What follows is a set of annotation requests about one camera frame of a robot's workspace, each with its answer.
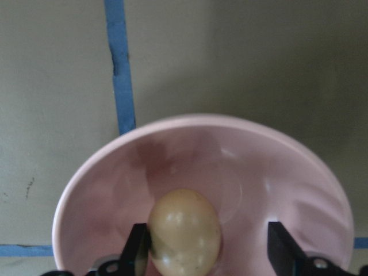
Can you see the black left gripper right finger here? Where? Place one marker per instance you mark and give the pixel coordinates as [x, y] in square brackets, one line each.
[288, 259]

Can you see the beige egg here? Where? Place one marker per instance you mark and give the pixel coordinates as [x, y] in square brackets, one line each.
[185, 233]

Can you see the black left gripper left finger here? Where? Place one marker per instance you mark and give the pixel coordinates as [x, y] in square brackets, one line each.
[132, 253]

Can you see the pink bowl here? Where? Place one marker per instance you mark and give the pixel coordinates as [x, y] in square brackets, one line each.
[250, 173]

